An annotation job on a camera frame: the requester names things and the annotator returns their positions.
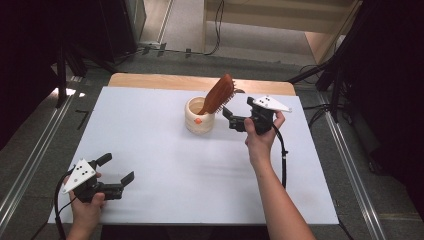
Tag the dark cabinet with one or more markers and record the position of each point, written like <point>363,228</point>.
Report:
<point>115,30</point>

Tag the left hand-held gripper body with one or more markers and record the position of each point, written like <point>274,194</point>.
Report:
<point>80,176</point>

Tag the person's left hand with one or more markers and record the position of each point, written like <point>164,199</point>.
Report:
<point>86,215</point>

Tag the wooden hairbrush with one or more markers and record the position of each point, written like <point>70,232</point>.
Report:
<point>218,93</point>

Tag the metal floor rail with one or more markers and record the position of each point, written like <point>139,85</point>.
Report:
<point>31,163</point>
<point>350,173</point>

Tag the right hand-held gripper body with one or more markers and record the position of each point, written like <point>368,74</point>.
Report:
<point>263,115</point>

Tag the black metal stand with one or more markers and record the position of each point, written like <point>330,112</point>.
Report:
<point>61,78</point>
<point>336,83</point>

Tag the cream ribbed cup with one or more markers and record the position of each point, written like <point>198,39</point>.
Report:
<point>200,127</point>

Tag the light wooden shelf unit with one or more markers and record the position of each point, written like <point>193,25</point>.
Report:
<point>266,20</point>

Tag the small dark round object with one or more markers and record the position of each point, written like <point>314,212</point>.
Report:
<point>240,90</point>

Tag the white table mat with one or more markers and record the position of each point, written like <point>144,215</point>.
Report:
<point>160,173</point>

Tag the person's right hand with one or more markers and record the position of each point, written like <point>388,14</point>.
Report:
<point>261,143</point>

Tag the wooden table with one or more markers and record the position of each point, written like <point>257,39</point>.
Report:
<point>150,81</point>

